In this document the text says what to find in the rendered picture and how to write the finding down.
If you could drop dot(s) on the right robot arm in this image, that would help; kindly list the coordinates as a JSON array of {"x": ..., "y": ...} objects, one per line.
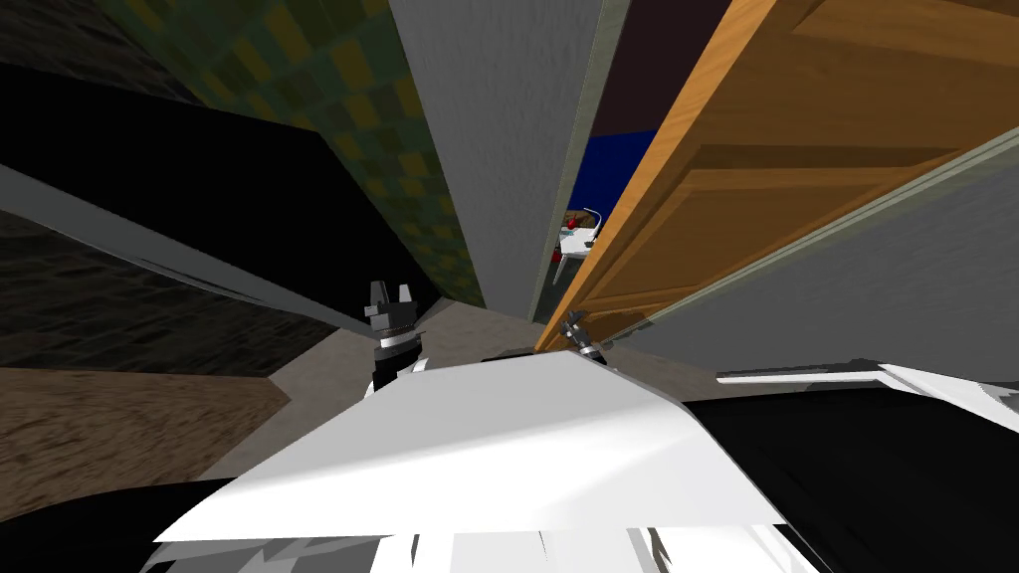
[{"x": 860, "y": 477}]

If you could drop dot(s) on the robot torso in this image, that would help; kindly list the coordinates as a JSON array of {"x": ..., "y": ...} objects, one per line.
[{"x": 493, "y": 446}]

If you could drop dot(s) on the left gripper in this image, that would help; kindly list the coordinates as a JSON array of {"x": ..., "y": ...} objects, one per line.
[{"x": 394, "y": 317}]

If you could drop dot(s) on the white table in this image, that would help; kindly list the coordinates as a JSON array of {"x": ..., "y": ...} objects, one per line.
[{"x": 575, "y": 241}]

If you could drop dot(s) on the brown wooden door leaf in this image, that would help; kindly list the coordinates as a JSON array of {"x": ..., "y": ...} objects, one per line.
[{"x": 764, "y": 159}]

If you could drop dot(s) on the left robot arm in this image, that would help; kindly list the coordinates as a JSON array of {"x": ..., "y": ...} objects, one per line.
[{"x": 392, "y": 362}]

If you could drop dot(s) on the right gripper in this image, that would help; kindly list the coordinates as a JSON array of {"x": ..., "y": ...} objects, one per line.
[{"x": 576, "y": 328}]

